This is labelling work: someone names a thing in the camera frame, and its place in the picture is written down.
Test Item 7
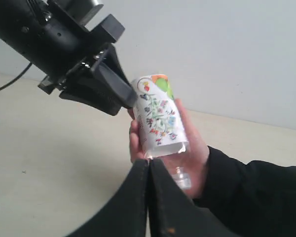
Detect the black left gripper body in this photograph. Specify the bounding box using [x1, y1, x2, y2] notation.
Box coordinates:
[0, 0, 125, 94]

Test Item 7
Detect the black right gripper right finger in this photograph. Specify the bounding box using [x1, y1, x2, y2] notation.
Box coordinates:
[148, 159, 237, 237]

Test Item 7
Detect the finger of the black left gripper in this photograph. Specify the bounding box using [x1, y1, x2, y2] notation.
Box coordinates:
[90, 45, 137, 109]
[59, 74, 121, 116]

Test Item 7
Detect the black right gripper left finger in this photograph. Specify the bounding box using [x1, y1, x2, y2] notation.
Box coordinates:
[69, 159, 148, 237]

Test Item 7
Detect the clear floral-label tea bottle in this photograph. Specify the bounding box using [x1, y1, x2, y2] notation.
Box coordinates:
[131, 75, 192, 190]

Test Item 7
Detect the black-sleeved forearm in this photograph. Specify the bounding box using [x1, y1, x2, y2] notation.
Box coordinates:
[194, 148, 296, 237]

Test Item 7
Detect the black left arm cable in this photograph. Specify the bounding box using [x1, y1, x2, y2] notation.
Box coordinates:
[0, 61, 33, 96]

